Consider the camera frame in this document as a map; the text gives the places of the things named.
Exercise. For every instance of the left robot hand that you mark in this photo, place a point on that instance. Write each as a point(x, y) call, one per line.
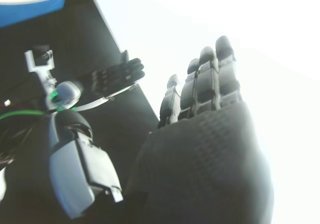
point(200, 159)

